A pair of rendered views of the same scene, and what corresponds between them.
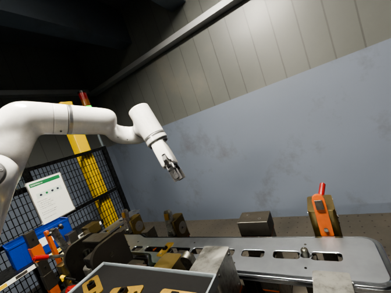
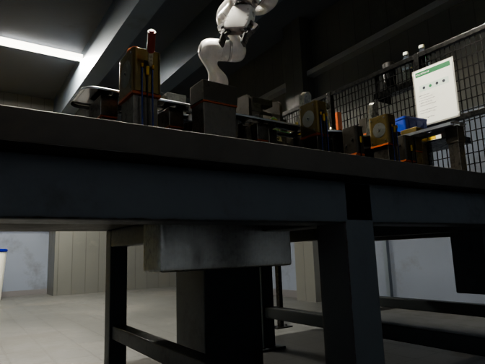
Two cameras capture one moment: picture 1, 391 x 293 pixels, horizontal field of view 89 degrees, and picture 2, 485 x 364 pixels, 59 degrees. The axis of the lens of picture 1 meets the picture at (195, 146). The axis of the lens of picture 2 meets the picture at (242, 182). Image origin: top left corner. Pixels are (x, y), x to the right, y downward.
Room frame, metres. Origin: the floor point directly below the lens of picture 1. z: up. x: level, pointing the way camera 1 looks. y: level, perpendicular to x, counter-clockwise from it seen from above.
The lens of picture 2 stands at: (1.33, -1.22, 0.53)
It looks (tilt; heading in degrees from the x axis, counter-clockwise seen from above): 9 degrees up; 114
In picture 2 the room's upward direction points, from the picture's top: 2 degrees counter-clockwise
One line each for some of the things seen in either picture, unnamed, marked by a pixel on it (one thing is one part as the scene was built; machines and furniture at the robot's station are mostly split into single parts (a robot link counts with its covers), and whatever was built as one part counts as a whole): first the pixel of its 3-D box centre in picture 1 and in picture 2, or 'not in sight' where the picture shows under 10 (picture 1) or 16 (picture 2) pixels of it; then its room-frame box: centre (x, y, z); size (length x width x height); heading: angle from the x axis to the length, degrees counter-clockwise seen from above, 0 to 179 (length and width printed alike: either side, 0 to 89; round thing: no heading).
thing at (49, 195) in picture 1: (51, 197); (435, 93); (1.41, 1.08, 1.30); 0.23 x 0.02 x 0.31; 149
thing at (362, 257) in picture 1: (170, 249); (266, 127); (0.80, 0.24, 1.00); 1.38 x 0.22 x 0.02; 59
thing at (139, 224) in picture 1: (144, 242); (388, 159); (1.20, 0.50, 0.87); 0.12 x 0.07 x 0.35; 149
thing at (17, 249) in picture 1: (41, 240); (393, 138); (1.19, 1.07, 1.10); 0.30 x 0.17 x 0.13; 141
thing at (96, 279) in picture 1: (91, 285); not in sight; (0.45, 0.34, 1.17); 0.08 x 0.04 x 0.01; 34
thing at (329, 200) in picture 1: (333, 247); (141, 121); (0.67, -0.35, 0.88); 0.14 x 0.09 x 0.36; 149
